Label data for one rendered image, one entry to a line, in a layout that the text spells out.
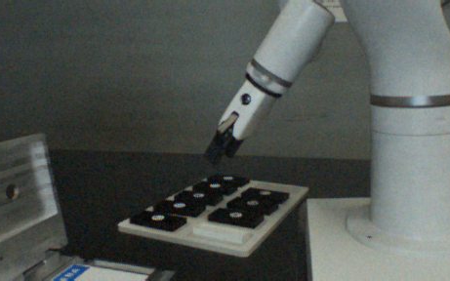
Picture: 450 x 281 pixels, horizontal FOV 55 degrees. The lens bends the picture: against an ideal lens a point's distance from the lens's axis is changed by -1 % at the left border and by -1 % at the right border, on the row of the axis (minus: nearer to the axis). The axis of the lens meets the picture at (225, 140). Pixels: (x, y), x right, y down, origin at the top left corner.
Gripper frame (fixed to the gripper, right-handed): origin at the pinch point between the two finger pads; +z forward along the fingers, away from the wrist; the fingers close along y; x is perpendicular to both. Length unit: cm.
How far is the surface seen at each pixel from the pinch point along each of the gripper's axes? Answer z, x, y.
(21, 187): 8.7, 12.2, -33.0
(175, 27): 26, 109, 153
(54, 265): 17.8, 3.6, -30.4
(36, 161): 6.8, 14.7, -29.3
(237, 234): 6.7, -12.8, -8.2
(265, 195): 8.5, -9.8, 14.7
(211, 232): 9.5, -8.9, -8.9
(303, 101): 22, 24, 176
